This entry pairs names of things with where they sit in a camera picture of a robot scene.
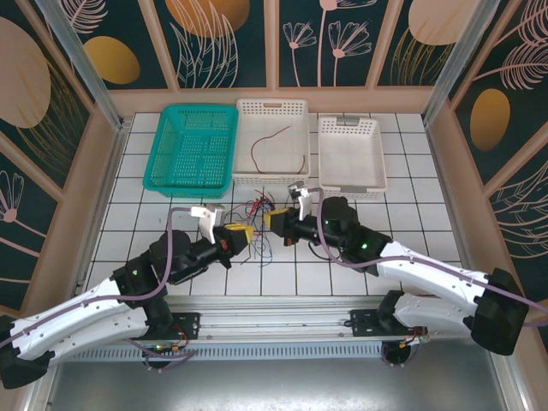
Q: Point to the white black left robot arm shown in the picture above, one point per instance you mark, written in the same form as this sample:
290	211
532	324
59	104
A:
85	317

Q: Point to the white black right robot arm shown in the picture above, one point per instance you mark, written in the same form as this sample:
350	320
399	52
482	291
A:
428	269

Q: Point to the small white plastic basket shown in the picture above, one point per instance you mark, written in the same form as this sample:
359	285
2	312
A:
351	193

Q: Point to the large white plastic basket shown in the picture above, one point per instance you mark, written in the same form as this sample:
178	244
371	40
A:
269	180

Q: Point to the teal plastic basket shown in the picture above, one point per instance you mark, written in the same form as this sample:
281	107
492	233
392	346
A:
192	190

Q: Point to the grey metal sheet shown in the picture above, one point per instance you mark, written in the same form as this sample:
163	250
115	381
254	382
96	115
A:
274	385

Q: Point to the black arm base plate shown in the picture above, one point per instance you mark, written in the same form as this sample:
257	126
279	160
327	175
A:
359	323
188	325

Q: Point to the aluminium front rail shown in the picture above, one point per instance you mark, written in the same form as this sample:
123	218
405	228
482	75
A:
274	319

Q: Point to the aluminium side rail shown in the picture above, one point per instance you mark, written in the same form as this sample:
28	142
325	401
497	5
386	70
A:
449	192
106	192

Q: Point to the aluminium corner post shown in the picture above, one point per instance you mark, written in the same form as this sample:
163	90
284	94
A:
91	81
450	64

